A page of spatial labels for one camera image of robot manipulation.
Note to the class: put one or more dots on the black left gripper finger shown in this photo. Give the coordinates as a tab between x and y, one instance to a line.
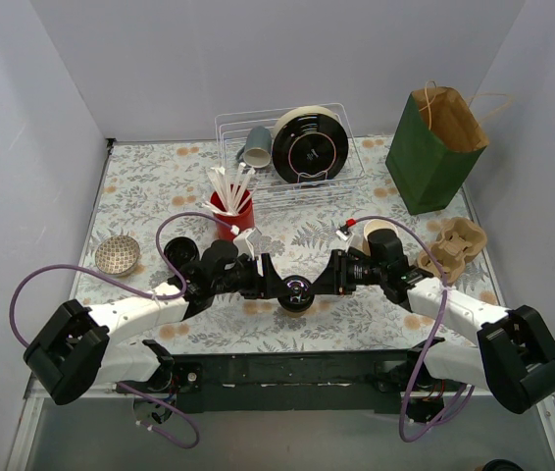
270	279
271	293

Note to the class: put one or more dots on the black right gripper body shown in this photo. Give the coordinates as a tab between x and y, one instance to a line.
341	271

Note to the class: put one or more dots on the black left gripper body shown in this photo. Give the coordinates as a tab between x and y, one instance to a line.
258	276

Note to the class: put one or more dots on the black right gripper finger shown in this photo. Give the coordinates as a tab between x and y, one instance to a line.
320	287
332	276

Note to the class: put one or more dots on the black plastic cup lid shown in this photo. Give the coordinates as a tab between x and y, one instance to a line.
298	287

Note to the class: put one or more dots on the brown paper coffee cup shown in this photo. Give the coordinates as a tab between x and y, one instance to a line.
295	308

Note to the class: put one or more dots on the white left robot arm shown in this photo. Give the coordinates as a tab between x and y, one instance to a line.
82	346

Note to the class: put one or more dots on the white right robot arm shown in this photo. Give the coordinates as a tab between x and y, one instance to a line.
512	352

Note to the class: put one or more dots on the brown paper cup stack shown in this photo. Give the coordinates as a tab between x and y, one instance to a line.
373	226

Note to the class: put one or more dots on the red ribbed straw holder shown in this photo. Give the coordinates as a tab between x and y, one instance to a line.
244	220

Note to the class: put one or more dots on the stack of black lids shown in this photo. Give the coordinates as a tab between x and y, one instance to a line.
180	251

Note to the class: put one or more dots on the white wrapped straw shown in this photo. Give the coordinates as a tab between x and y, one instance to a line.
242	181
213	208
218	178
231	189

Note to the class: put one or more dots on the cardboard cup carrier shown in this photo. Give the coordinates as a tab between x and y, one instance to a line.
458	243

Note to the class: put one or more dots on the grey ceramic mug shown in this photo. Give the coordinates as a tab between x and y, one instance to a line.
257	150

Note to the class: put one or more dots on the patterned small bowl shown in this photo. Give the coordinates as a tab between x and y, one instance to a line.
117	256

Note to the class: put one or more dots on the black round plate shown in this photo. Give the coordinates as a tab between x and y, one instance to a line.
310	144

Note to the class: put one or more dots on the green paper bag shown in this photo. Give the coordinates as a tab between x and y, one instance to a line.
437	142

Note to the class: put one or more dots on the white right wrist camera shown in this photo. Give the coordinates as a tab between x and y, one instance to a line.
352	238

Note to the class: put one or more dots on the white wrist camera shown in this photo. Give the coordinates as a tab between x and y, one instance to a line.
247	242
352	238

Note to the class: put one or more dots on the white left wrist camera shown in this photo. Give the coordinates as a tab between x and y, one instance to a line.
247	242

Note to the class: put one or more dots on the white wire dish rack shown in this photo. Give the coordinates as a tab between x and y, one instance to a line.
271	191

